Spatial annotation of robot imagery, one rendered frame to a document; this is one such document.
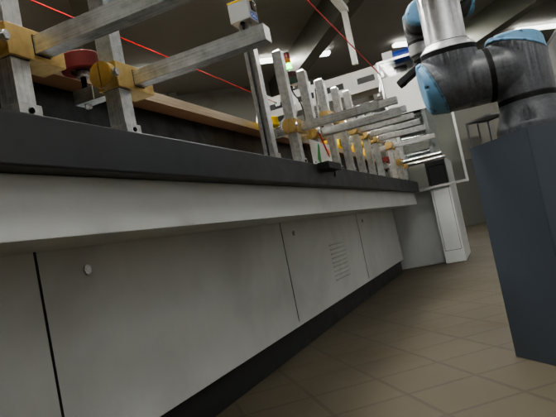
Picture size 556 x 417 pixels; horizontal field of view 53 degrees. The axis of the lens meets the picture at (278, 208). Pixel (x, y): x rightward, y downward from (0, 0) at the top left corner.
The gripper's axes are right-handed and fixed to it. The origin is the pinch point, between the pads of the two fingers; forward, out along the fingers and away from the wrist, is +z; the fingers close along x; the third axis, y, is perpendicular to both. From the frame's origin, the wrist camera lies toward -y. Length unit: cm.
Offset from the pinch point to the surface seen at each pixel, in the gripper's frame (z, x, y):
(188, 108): -5, -75, -61
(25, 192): 24, -154, -48
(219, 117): -5, -55, -61
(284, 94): -13, -30, -46
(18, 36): 1, -153, -46
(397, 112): -1.6, -1.1, -11.1
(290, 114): -5, -30, -45
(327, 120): -0.7, -25.6, -32.9
